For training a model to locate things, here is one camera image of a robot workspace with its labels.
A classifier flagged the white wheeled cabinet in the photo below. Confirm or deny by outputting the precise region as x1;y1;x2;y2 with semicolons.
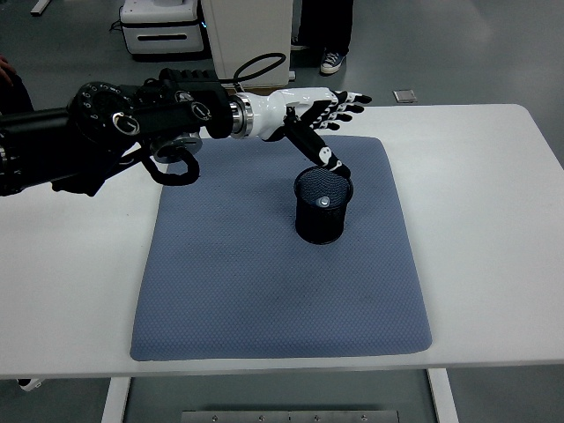
119;0;211;56

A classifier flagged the person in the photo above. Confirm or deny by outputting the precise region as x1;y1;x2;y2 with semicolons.
290;0;355;75
0;55;35;118

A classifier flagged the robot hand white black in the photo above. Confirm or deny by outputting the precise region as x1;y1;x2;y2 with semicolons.
249;86;373;180

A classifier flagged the blue-grey textured mat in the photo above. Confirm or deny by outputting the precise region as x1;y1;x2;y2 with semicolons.
130;135;434;362

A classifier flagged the black mesh pen holder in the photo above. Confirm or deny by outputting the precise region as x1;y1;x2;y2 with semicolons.
293;165;355;247

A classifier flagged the white table leg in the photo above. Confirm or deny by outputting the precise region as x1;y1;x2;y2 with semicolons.
100;376;131;423
426;368;460;423

